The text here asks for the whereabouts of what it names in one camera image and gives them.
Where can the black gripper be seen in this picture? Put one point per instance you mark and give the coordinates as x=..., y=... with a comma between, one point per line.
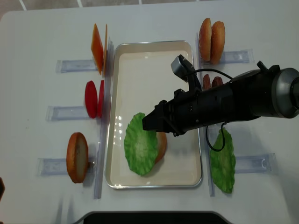
x=179, y=115

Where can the green lettuce leaf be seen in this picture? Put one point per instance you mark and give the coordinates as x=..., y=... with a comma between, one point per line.
x=140, y=146

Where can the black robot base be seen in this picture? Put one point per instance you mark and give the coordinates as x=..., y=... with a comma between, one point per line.
x=154, y=218

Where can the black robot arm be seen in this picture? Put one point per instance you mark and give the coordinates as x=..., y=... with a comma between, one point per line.
x=265, y=92

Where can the round bread slice in tray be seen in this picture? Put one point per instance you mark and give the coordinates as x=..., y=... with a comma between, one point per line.
x=161, y=145

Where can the red tomato slice behind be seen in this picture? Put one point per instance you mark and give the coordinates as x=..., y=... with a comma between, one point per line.
x=101, y=99

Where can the red tomato slice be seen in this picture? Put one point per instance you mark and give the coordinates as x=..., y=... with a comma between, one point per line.
x=101, y=99
x=91, y=100

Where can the brown meat patty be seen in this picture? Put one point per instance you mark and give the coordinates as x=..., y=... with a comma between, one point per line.
x=206, y=82
x=217, y=81

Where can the brown meat patty right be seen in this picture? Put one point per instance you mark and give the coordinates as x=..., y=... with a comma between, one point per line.
x=217, y=81

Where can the green lettuce leaf spare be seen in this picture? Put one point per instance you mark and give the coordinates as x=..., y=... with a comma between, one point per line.
x=223, y=165

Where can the bread slice on left rack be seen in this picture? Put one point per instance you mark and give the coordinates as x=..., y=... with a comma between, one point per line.
x=77, y=157

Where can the orange cheese slice thin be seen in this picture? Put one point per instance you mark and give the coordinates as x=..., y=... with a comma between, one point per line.
x=105, y=52

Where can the white rectangular metal tray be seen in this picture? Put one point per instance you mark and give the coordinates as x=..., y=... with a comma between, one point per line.
x=142, y=78

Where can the clear acrylic left rack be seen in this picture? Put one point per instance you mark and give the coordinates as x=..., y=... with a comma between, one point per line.
x=50, y=166

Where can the clear acrylic rack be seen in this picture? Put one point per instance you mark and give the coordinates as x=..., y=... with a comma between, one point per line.
x=264, y=163
x=50, y=166

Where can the clear acrylic right rack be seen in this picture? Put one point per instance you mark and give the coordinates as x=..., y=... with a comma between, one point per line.
x=264, y=163

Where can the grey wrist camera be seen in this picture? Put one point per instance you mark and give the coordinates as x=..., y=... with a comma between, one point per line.
x=181, y=67

